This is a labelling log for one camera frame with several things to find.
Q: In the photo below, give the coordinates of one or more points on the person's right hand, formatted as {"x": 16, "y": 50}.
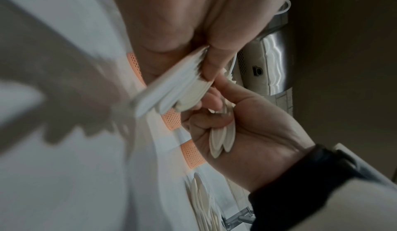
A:
{"x": 263, "y": 137}

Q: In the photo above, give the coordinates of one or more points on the person's left hand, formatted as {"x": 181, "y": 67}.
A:
{"x": 186, "y": 12}

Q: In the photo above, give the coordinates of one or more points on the bunch of white plastic spoons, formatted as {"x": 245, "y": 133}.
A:
{"x": 220, "y": 137}

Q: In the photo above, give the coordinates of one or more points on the bundle of white plastic cutlery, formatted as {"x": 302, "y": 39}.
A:
{"x": 176, "y": 88}

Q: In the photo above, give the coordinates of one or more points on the person's right forearm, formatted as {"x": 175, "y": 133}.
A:
{"x": 325, "y": 190}

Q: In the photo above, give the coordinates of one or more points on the orange mesh basket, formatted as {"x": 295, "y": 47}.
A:
{"x": 193, "y": 154}

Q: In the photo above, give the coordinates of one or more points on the stainless steel appliance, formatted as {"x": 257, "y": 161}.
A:
{"x": 269, "y": 61}

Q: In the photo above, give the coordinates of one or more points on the pile of white plastic utensils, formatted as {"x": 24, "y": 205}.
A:
{"x": 201, "y": 200}

